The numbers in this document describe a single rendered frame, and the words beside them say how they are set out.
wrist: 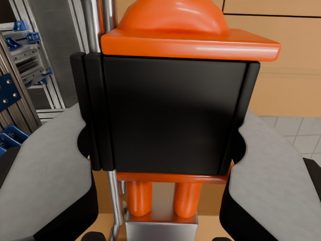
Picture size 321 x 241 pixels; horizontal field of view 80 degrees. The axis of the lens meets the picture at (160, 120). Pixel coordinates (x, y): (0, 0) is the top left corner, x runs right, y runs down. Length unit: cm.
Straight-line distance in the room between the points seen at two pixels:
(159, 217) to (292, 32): 82
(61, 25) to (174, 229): 114
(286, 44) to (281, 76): 12
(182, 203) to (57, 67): 119
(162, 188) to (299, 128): 177
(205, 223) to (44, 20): 116
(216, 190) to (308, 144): 164
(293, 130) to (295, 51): 107
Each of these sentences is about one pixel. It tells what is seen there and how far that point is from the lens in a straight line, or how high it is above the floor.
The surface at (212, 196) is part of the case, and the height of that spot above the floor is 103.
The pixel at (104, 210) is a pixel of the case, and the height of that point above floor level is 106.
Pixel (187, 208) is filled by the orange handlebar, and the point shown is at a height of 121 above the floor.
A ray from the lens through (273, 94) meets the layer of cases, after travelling 96.
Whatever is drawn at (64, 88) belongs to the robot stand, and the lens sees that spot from 133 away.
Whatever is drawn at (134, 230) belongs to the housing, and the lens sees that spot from 19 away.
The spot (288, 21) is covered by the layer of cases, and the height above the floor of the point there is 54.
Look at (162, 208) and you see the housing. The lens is 19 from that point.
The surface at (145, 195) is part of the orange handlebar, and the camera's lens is 16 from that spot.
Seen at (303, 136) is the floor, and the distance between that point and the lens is 199.
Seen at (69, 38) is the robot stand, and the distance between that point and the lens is 122.
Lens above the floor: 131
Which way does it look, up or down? 59 degrees down
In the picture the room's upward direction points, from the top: 179 degrees counter-clockwise
